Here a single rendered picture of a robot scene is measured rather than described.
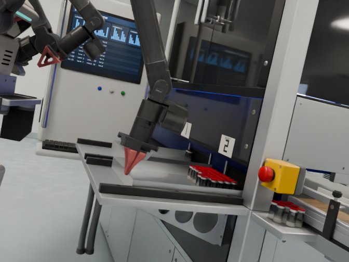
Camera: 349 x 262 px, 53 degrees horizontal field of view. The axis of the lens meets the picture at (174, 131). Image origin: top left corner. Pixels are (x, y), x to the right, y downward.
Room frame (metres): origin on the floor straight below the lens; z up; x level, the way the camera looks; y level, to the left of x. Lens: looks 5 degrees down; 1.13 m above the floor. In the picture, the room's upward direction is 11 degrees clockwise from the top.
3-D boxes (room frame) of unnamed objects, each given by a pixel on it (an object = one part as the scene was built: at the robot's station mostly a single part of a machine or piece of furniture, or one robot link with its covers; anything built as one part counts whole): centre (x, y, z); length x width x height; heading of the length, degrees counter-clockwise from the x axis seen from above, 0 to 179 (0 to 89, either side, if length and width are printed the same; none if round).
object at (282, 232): (0.87, -0.33, 0.87); 0.14 x 0.13 x 0.02; 112
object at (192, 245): (1.89, 0.14, 0.73); 1.98 x 0.01 x 0.25; 22
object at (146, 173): (1.03, -0.03, 0.90); 0.34 x 0.26 x 0.04; 112
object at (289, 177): (0.87, -0.29, 1.00); 0.08 x 0.07 x 0.07; 112
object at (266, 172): (0.85, -0.25, 0.99); 0.04 x 0.04 x 0.04; 22
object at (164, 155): (1.37, 0.04, 0.90); 0.34 x 0.26 x 0.04; 112
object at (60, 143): (1.62, 0.39, 0.82); 0.40 x 0.14 x 0.02; 112
